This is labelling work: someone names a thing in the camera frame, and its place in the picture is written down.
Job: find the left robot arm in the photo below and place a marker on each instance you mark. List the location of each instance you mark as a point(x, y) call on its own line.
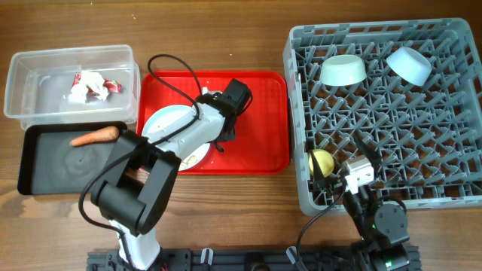
point(134, 187)

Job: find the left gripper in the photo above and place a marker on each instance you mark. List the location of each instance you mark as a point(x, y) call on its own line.
point(232, 137)

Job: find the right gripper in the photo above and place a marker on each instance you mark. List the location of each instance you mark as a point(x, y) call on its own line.
point(334, 184)

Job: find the orange carrot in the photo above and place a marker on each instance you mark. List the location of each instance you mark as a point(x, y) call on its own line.
point(107, 134)

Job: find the clear plastic bin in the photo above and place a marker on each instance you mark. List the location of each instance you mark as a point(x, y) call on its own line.
point(38, 86)

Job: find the green bowl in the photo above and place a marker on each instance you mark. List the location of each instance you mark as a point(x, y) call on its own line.
point(342, 70)

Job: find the red serving tray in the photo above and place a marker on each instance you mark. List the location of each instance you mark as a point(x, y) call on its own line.
point(261, 145)

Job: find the light blue bowl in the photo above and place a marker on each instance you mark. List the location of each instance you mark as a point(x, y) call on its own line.
point(410, 65)

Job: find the light blue plate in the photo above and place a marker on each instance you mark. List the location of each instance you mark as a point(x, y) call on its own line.
point(167, 116)

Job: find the white tissue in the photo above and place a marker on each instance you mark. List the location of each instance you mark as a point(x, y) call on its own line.
point(88, 86)

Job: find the yellow cup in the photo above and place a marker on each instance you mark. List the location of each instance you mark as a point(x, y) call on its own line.
point(324, 159)

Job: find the grey dishwasher rack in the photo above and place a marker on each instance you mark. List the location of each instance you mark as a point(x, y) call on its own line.
point(429, 137)

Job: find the black tray bin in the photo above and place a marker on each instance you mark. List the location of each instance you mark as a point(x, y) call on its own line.
point(50, 165)

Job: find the red snack wrapper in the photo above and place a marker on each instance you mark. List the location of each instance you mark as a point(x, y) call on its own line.
point(110, 85)

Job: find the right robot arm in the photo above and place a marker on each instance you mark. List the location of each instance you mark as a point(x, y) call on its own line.
point(381, 221)

